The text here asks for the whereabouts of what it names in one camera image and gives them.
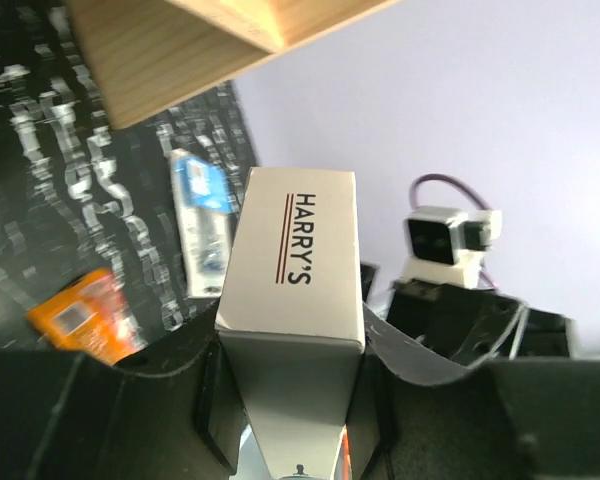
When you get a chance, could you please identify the orange candy bag right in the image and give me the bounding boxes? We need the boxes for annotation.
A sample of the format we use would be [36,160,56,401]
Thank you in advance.
[27,268,147,365]

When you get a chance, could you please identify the black marble mat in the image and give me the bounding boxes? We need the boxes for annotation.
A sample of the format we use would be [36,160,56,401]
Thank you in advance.
[0,1,256,350]

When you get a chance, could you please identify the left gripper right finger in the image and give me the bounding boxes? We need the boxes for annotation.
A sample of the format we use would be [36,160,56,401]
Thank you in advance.
[347,311,600,479]

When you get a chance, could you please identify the wooden two-tier shelf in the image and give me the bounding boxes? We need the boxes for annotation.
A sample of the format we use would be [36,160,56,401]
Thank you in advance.
[66,0,388,129]

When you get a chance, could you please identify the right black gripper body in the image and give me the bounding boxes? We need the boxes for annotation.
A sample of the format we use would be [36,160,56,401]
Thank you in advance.
[362,279,578,370]

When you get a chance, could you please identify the blue razor blister pack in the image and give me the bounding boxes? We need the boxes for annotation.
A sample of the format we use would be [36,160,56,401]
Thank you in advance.
[168,149,232,298]

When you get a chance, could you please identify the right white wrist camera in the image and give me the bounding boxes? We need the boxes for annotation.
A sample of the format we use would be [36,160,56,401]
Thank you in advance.
[400,206,502,289]

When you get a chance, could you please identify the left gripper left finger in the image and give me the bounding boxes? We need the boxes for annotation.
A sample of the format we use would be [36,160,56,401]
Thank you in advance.
[0,343,235,479]

